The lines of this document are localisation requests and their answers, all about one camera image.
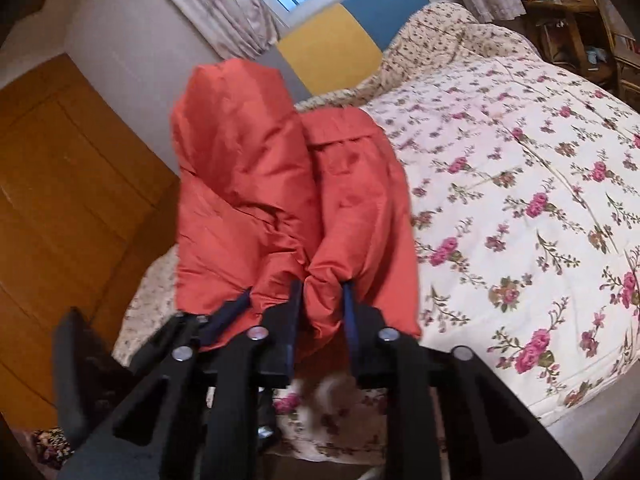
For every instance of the wooden chair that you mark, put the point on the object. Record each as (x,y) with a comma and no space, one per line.
(625,60)

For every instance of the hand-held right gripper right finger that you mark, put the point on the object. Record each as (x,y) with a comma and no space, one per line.
(350,320)

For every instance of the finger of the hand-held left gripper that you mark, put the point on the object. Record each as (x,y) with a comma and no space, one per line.
(230,316)

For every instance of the dark floral cloth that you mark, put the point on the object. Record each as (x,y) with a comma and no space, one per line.
(50,447)

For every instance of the grey yellow blue headboard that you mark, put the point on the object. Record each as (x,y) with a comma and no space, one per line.
(330,50)

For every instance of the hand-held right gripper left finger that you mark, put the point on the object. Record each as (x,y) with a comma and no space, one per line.
(294,310)

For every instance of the wooden wardrobe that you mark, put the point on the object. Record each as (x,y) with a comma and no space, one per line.
(75,185)

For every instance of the floral quilt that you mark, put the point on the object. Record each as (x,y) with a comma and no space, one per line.
(500,185)

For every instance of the orange padded jacket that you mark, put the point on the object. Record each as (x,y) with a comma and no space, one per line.
(240,170)

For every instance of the wooden bedside table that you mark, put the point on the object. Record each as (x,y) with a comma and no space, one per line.
(565,15)

